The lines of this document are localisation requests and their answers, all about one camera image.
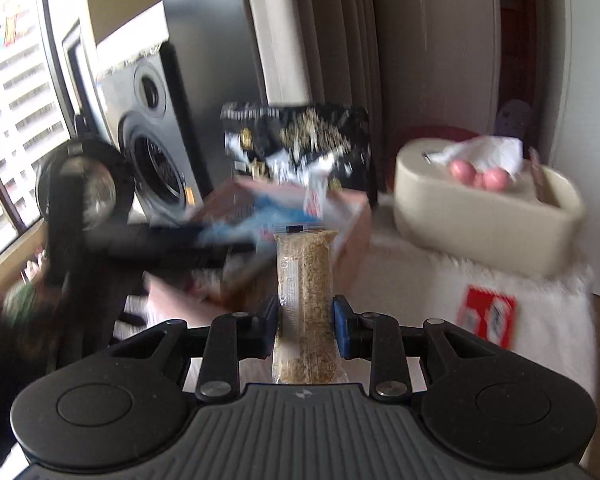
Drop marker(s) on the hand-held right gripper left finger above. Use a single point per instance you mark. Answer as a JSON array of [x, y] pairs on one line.
[[274, 330]]

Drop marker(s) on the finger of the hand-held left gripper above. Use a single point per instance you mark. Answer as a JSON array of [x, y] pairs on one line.
[[220, 255]]

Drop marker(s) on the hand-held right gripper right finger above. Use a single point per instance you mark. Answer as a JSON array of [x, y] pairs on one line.
[[342, 327]]

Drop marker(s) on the clear-wrapped grain bar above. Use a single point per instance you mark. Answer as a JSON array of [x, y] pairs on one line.
[[307, 300]]

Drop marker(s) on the blue snack packet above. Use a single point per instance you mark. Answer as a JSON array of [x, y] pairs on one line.
[[260, 220]]

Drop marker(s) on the pink cardboard box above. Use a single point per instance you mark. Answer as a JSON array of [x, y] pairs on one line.
[[352, 240]]

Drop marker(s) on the person's left forearm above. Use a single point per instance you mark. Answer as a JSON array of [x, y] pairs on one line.
[[15, 360]]

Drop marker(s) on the white fluffy cloth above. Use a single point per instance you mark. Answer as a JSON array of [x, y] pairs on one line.
[[430, 300]]

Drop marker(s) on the white red clear snack packet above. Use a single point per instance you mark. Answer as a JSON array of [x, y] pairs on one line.
[[316, 195]]

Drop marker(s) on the black speaker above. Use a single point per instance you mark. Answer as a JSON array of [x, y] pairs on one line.
[[155, 125]]

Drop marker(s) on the black gold-print snack bag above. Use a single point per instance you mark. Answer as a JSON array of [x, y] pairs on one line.
[[300, 135]]

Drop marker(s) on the red white flat packet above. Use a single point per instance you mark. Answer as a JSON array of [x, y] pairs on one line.
[[487, 317]]

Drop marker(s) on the cream oval container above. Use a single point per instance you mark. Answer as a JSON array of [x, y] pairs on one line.
[[455, 220]]

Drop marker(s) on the pink ball ornament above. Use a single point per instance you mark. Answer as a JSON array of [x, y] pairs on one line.
[[475, 172]]

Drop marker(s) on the dark red round object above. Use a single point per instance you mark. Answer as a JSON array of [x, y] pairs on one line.
[[420, 132]]

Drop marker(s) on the beige curtain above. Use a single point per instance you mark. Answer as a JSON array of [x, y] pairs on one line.
[[320, 35]]

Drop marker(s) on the dark window frame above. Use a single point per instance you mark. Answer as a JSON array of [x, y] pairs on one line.
[[55, 60]]

